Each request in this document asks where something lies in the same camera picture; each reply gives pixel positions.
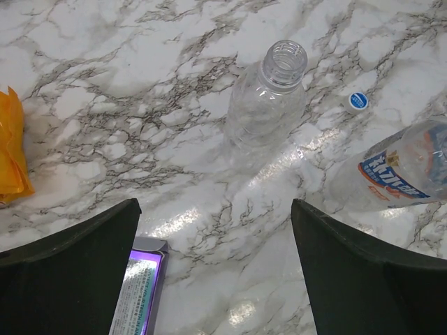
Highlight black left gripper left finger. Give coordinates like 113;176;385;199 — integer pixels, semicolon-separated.
1;199;141;334

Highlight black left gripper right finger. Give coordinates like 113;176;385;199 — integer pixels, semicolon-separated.
291;200;446;334

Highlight clear bottle with blue label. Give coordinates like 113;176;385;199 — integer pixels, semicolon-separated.
328;117;446;211

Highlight white cap with blue top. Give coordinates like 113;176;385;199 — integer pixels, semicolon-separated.
345;92;369;114

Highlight clear unlabelled plastic bottle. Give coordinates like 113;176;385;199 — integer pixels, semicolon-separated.
224;40;308;169

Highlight purple toothpaste box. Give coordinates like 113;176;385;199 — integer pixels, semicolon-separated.
109;237;169;335

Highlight orange snack bag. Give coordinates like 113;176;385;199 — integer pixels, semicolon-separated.
1;87;35;206

